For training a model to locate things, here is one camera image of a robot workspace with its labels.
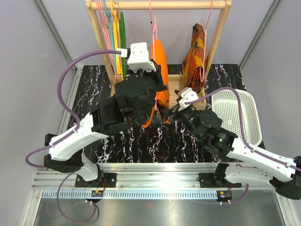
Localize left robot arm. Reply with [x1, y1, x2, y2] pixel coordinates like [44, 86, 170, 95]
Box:
[43, 61, 167, 187]

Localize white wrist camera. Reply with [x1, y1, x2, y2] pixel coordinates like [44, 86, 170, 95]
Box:
[117, 42, 157, 73]
[177, 87, 198, 111]

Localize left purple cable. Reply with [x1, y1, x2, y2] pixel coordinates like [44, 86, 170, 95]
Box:
[25, 49, 123, 168]

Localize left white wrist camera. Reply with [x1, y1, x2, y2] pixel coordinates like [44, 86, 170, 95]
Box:
[117, 42, 157, 73]

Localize camouflage orange trousers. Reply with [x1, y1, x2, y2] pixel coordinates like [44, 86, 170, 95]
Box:
[182, 23, 205, 93]

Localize yellow plastic hanger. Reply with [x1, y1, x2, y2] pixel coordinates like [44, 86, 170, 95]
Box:
[110, 0, 123, 80]

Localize purple cable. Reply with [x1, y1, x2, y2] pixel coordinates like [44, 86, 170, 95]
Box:
[25, 49, 123, 168]
[184, 87, 301, 174]

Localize teal plastic hanger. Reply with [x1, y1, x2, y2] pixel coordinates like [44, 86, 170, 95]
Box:
[103, 0, 118, 75]

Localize green plastic hanger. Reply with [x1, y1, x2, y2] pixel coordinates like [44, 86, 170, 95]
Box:
[118, 10, 127, 79]

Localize wooden clothes rack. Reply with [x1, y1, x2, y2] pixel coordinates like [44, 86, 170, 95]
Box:
[86, 0, 232, 95]

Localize black marble mat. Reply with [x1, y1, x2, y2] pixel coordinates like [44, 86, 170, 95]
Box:
[72, 65, 234, 163]

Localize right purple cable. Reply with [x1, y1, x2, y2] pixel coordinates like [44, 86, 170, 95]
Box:
[184, 87, 301, 174]

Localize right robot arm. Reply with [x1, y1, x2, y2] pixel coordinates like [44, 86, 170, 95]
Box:
[158, 105, 301, 200]

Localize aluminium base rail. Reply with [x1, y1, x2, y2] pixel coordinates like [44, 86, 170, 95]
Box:
[32, 161, 285, 201]

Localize white plastic basket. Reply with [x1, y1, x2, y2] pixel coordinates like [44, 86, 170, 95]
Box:
[211, 89, 262, 146]

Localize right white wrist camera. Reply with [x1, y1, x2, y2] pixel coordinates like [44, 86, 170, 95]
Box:
[177, 87, 198, 111]

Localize pink wire hanger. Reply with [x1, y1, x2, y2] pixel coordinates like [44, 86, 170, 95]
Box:
[149, 0, 158, 60]
[200, 0, 214, 83]

